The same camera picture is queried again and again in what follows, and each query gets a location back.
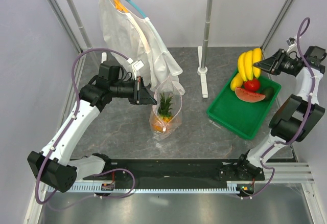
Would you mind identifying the green plastic tray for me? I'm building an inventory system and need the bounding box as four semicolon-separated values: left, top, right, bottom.
206;70;282;140

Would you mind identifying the toy watermelon slice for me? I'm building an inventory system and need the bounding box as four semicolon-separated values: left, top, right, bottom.
235;87;266;103

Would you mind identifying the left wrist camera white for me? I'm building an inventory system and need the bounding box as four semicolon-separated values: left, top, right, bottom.
127;58;144;78

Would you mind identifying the teal clothes hanger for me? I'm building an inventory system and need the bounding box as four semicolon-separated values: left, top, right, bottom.
124;0;149;21

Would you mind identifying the clear zip top bag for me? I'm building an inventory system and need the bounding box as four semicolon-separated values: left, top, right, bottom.
149;75;185;141

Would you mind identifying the white garment on hanger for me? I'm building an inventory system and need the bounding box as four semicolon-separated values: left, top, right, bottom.
99;0;183;91

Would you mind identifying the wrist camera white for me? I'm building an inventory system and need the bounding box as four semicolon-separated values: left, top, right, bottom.
127;58;144;78
286;37;297;53

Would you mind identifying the toy pineapple orange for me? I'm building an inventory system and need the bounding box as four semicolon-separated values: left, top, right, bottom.
151;93;173;133

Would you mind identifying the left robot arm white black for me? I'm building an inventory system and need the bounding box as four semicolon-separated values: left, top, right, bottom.
27;59;157;193

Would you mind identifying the yellow toy mango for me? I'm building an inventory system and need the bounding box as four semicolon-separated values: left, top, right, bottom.
230;73;244;91

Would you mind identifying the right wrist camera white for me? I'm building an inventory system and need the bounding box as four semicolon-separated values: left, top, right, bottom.
286;37;297;53

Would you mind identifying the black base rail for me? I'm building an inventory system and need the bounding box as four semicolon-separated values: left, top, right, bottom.
86;155;265;190

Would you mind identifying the white cable duct strip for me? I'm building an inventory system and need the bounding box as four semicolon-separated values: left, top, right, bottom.
47;182;240;195

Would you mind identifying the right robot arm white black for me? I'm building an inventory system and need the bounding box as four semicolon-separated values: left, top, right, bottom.
219;46;326;181

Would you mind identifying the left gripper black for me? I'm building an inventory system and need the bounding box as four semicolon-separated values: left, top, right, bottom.
110;76;157;105

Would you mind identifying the red toy tomato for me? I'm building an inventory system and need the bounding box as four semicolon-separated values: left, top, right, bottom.
243;78;261;93

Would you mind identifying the yellow toy banana bunch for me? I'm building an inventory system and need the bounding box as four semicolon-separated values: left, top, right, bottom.
237;48;262;82

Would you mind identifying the dark green toy avocado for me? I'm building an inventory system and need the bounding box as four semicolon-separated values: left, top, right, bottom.
261;87;274;101

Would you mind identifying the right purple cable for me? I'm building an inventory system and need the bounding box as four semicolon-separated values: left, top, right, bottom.
239;17;322;200

